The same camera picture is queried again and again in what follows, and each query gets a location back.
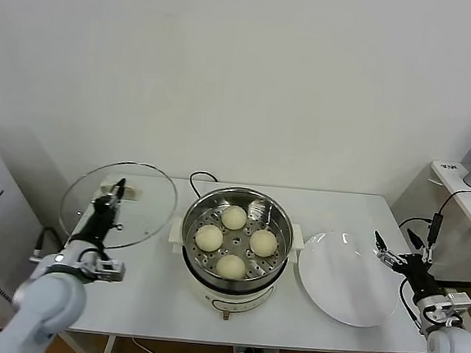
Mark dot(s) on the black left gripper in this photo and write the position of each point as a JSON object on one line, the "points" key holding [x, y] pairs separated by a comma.
{"points": [[99, 222]]}

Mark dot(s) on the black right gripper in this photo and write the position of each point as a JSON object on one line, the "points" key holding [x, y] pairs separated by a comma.
{"points": [[417, 271]]}

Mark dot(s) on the round glass pot lid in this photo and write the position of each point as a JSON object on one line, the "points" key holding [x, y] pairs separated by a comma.
{"points": [[150, 202]]}

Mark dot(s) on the cream steamed baozi bun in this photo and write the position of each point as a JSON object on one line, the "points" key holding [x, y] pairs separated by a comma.
{"points": [[231, 266], [262, 243], [234, 217], [209, 238]]}

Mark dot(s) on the stainless perforated steamer basket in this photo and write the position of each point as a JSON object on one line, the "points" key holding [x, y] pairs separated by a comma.
{"points": [[282, 230]]}

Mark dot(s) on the large white round plate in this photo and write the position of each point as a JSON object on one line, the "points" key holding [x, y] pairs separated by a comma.
{"points": [[346, 277]]}

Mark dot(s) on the cream electric cooker base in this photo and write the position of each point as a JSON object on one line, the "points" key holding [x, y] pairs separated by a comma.
{"points": [[232, 303]]}

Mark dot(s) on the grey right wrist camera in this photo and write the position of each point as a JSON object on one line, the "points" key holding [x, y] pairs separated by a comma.
{"points": [[453, 305]]}

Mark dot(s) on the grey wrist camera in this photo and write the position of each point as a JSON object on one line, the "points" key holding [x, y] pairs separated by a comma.
{"points": [[111, 271], [453, 305]]}

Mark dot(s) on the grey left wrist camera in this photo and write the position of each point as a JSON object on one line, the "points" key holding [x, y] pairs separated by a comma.
{"points": [[111, 271]]}

